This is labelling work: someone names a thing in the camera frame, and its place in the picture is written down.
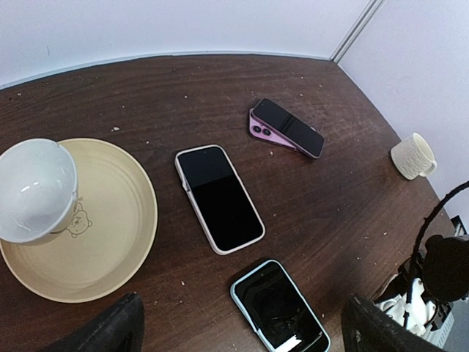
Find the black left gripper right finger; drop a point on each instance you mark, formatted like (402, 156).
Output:
(366, 328)

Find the cream ribbed mug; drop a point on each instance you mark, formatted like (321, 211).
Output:
(413, 157)

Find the dark phone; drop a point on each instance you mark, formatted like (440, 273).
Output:
(305, 138)

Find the light blue phone case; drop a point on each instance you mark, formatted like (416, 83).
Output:
(236, 293)

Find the pink phone case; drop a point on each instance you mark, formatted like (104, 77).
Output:
(179, 165)

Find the white small bowl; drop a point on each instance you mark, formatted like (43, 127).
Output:
(39, 190)

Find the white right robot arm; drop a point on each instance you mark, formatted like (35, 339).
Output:
(423, 305)

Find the right aluminium frame post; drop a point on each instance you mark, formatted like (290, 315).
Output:
(369, 11)

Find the beige ceramic plate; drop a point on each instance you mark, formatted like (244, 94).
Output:
(110, 235)

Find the purple phone bottom of stack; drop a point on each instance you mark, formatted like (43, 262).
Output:
(257, 130)

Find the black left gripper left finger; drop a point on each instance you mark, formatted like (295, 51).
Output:
(120, 327)

